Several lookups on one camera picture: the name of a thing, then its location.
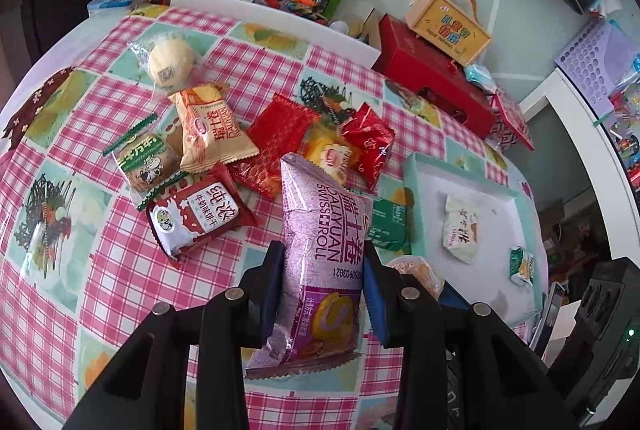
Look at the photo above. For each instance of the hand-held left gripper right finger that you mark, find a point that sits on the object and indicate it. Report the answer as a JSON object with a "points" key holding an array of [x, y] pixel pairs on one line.
{"points": [[375, 292]]}

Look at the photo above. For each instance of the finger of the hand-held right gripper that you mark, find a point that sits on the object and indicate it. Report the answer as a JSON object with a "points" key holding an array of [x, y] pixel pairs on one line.
{"points": [[452, 295]]}

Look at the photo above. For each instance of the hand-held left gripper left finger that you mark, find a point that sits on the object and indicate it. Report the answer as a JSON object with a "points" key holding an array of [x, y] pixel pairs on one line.
{"points": [[272, 282]]}

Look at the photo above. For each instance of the purple swiss roll packet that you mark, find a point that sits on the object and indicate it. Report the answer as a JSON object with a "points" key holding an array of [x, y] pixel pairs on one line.
{"points": [[315, 230]]}

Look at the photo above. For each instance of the dark green snack packet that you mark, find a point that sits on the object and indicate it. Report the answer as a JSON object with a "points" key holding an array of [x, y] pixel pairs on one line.
{"points": [[390, 220]]}

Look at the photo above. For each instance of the teal cardboard tray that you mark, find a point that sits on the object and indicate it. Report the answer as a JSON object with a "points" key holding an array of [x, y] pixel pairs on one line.
{"points": [[480, 210]]}

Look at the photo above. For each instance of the yellow orange cake packet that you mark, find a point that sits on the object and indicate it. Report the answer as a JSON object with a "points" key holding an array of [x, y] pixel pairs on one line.
{"points": [[215, 130]]}

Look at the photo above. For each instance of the green cow biscuit packet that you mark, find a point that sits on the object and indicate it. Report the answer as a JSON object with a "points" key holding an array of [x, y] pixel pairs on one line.
{"points": [[145, 160]]}

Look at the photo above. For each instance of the round pastry in clear wrapper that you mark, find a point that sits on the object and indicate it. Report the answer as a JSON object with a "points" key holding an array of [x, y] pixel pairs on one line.
{"points": [[415, 270]]}

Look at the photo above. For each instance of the white pastry packet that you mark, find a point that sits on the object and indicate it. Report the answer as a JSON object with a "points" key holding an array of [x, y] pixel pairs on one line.
{"points": [[460, 230]]}

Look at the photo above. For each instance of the small green yellow packet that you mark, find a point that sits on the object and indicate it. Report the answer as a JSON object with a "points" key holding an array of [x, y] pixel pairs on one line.
{"points": [[521, 265]]}

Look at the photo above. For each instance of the red brown milk biscuit packet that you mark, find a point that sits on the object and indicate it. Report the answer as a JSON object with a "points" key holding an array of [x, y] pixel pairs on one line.
{"points": [[200, 210]]}

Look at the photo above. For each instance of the small yellow cake packet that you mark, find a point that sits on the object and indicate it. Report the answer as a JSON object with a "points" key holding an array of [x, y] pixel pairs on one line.
{"points": [[330, 152]]}

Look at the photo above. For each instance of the flat red patterned packet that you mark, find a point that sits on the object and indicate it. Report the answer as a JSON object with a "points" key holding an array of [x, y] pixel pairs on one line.
{"points": [[272, 135]]}

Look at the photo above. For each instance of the crinkled red snack packet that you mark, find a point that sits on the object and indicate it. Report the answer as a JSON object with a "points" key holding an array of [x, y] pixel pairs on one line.
{"points": [[370, 145]]}

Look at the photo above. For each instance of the red patterned bag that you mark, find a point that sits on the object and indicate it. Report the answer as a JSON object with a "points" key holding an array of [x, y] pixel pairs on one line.
{"points": [[510, 115]]}

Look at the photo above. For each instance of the light blue plastic wrapper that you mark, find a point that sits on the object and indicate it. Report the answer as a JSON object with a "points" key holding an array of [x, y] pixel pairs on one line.
{"points": [[480, 77]]}

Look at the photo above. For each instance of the pink checked tablecloth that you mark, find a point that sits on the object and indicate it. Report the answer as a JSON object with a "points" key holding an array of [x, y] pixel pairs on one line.
{"points": [[75, 160]]}

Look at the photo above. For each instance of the red gift box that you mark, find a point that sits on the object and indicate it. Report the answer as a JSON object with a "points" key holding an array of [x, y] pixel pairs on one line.
{"points": [[425, 60]]}

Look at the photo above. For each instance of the round yellow bun packet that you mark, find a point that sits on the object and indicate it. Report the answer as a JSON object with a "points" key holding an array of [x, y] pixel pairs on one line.
{"points": [[170, 60]]}

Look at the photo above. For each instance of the white tape roll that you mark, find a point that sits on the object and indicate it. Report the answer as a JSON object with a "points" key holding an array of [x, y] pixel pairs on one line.
{"points": [[347, 27]]}

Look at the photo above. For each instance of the purple perforated basket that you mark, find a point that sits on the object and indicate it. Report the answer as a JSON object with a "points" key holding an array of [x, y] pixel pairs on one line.
{"points": [[585, 55]]}

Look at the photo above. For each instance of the blue tissue box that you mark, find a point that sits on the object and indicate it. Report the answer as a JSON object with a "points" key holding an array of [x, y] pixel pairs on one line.
{"points": [[115, 2]]}

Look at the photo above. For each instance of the white shelf frame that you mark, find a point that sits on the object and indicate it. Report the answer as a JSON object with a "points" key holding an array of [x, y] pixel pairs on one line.
{"points": [[575, 110]]}

